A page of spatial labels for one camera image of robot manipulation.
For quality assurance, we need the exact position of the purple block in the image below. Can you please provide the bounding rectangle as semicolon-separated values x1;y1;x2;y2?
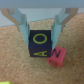
27;29;54;60

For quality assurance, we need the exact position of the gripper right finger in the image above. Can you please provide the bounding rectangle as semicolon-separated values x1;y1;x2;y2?
50;8;80;46

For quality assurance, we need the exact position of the yellow block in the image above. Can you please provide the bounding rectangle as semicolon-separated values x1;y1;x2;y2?
0;80;16;84

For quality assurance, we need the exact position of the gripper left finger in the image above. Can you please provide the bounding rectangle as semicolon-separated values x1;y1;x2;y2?
0;8;32;46

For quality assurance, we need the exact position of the pink block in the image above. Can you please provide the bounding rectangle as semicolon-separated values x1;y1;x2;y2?
45;45;67;69

